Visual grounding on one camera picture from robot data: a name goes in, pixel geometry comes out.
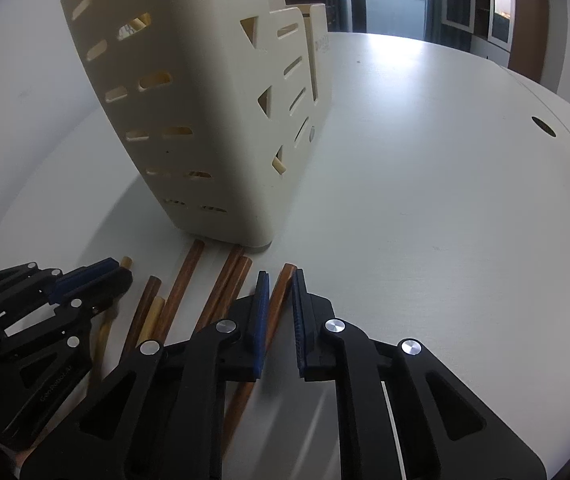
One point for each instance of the brown wooden door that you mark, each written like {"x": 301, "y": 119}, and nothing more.
{"x": 530, "y": 15}

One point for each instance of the glass door wooden cabinet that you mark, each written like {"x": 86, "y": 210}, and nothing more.
{"x": 495, "y": 5}

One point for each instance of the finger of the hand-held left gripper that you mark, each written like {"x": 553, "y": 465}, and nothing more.
{"x": 85, "y": 276}
{"x": 10, "y": 285}

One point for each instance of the dark grey curtain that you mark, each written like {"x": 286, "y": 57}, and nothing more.
{"x": 447, "y": 30}

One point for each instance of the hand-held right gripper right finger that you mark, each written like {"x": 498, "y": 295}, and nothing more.
{"x": 299, "y": 325}

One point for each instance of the light bamboo chopstick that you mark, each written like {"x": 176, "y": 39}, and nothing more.
{"x": 107, "y": 332}
{"x": 278, "y": 165}
{"x": 151, "y": 322}

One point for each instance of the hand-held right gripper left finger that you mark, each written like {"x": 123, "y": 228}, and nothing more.
{"x": 262, "y": 320}

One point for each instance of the cream plastic utensil holder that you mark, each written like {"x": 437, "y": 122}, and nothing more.
{"x": 190, "y": 110}

